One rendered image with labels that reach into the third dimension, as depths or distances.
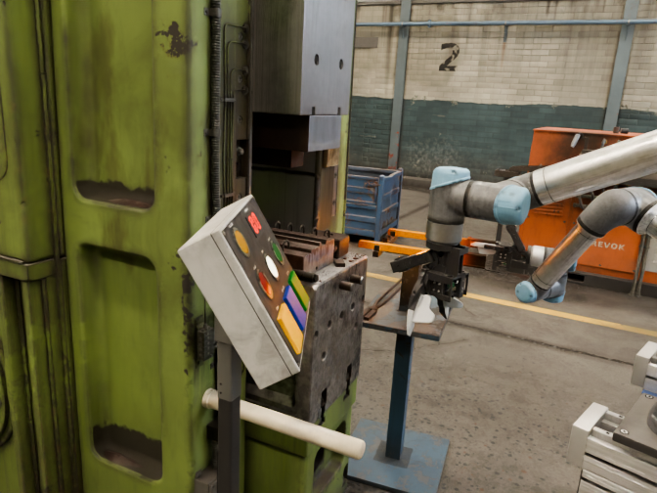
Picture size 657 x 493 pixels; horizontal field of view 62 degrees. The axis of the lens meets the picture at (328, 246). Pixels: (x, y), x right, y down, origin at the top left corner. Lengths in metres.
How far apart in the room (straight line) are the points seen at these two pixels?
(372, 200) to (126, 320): 4.01
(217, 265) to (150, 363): 0.77
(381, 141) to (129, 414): 8.39
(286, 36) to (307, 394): 0.97
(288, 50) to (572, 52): 7.82
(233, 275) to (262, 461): 1.05
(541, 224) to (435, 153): 4.61
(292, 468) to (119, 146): 1.06
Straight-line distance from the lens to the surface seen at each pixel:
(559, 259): 1.92
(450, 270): 1.16
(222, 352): 1.14
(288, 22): 1.45
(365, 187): 5.40
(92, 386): 1.78
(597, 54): 9.06
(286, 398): 1.72
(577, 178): 1.17
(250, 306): 0.92
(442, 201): 1.12
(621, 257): 5.10
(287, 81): 1.44
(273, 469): 1.86
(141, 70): 1.46
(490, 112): 9.20
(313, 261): 1.59
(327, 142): 1.57
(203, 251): 0.90
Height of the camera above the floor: 1.41
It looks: 15 degrees down
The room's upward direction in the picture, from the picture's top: 3 degrees clockwise
